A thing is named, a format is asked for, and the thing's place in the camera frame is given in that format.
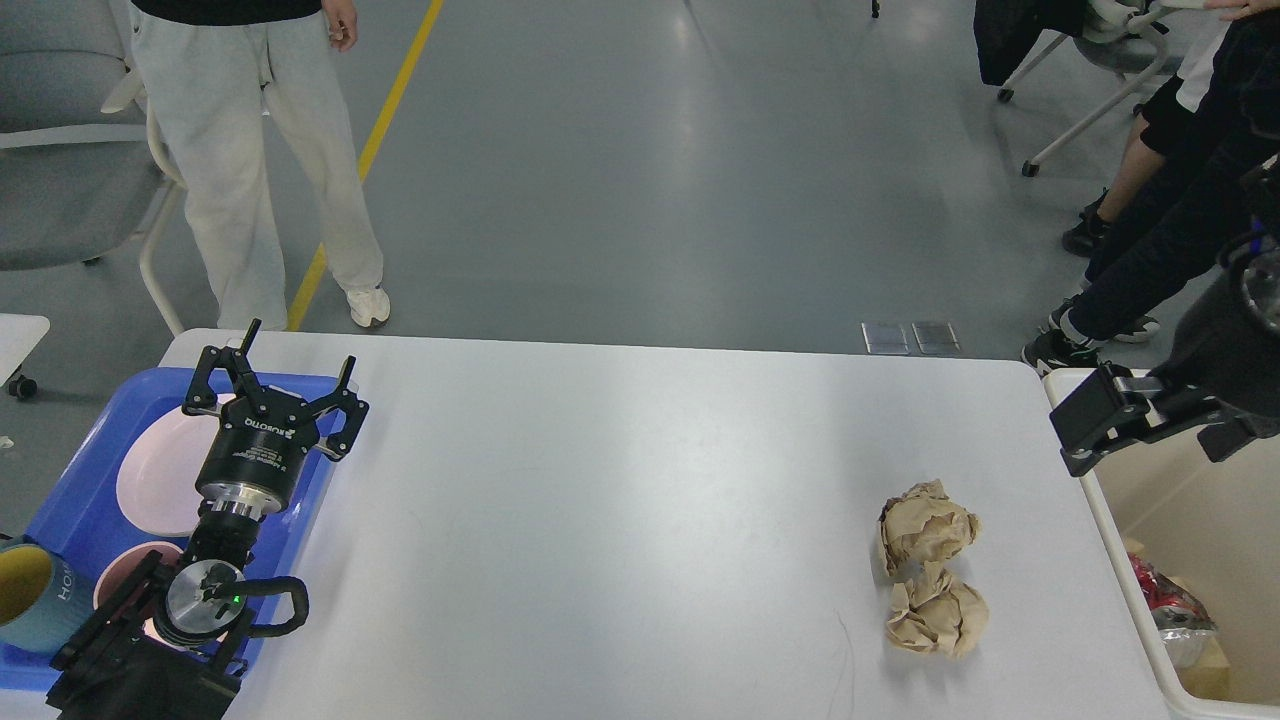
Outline standing person grey trousers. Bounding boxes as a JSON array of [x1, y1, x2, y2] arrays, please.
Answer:
[[129, 1, 390, 331]]

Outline brown paper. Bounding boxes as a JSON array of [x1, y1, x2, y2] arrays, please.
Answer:
[[877, 479, 983, 578], [884, 562, 989, 659]]

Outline white side table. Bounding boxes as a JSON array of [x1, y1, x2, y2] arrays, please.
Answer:
[[1, 313, 50, 400]]

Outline pink plate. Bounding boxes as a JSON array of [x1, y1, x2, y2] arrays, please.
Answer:
[[116, 409, 220, 537]]

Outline seated person black clothes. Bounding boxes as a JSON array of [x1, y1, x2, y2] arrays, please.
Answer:
[[1061, 19, 1228, 258]]

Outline pink mug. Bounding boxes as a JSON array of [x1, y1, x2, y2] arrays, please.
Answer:
[[93, 541, 193, 651]]

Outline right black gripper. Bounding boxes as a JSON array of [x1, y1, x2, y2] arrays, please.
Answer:
[[1050, 250, 1279, 477]]

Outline small foil piece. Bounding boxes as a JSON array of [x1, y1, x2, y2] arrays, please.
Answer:
[[1157, 621, 1217, 669]]

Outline crushed red can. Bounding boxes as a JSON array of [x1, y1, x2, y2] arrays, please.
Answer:
[[1128, 553, 1217, 632]]

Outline white rolling chair left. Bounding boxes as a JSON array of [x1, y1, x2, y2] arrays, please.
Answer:
[[1, 1, 183, 334]]

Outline standing person dark jeans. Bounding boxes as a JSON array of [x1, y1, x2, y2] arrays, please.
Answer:
[[1021, 1, 1279, 375]]

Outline white plastic bin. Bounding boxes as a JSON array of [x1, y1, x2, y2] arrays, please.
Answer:
[[1080, 430, 1279, 719]]

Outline teal mug yellow inside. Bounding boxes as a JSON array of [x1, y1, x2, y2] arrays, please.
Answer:
[[1, 539, 95, 655]]

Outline office chair with jacket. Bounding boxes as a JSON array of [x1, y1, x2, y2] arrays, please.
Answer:
[[973, 1, 1206, 178]]

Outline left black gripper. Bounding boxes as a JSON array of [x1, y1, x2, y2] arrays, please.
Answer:
[[180, 318, 369, 521]]

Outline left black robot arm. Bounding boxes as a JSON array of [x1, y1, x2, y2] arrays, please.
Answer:
[[46, 320, 369, 719]]

